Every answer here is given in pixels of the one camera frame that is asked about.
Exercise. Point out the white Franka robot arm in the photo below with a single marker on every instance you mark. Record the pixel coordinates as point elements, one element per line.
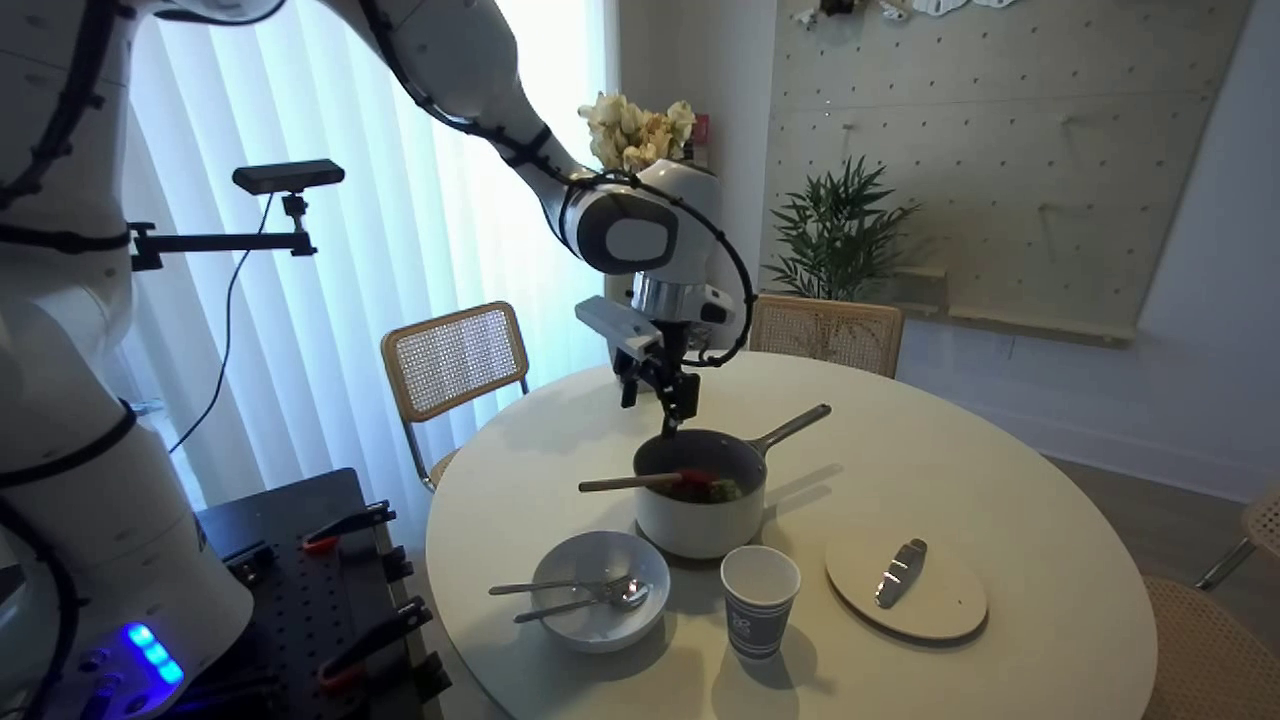
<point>83,443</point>

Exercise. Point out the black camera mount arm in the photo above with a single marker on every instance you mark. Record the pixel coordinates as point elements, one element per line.
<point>221,244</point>

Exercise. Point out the green broccoli floret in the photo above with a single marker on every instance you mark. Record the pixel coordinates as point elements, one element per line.
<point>731,488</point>

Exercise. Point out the white wall decorations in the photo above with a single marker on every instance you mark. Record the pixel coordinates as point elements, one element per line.
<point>923,11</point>

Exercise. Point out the beige plate with utensil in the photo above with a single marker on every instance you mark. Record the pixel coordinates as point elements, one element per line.
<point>941,604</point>

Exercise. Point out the blue striped paper cup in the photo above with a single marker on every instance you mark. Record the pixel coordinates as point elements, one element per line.
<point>762,604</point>

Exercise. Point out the black stereo camera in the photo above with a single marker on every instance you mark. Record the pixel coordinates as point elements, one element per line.
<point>285,179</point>

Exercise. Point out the green potted plant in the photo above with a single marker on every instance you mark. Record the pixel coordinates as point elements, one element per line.
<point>834,227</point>

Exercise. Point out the black perforated workbench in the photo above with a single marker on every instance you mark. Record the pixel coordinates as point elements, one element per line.
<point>302,601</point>

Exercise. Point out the white bowl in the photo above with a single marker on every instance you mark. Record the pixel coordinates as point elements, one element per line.
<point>601,628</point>

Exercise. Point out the metal spoon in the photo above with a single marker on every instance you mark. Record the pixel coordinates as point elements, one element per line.
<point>624,592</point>

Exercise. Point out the beige wall pegboard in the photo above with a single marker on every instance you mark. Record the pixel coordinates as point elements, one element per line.
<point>1041,163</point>

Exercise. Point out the metal fork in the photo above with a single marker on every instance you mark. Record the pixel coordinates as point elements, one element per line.
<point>545,584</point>

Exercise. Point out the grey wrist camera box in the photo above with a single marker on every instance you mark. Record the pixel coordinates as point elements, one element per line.
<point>618,326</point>

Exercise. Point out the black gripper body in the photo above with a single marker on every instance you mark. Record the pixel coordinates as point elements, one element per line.
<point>669,357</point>

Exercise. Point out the tall grey vase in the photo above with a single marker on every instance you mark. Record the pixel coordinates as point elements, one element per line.
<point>618,282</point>

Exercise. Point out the red and black clamp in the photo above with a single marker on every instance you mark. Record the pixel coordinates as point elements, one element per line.
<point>349,526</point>
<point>373,641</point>

